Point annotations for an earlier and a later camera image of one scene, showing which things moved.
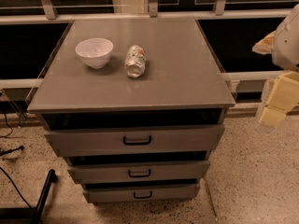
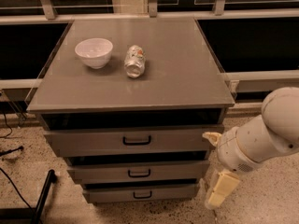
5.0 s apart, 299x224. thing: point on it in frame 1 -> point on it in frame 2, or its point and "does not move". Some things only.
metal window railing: (48, 13) does not move
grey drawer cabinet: (134, 106) does not move
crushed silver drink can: (135, 61) does not move
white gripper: (288, 47) -> (230, 150)
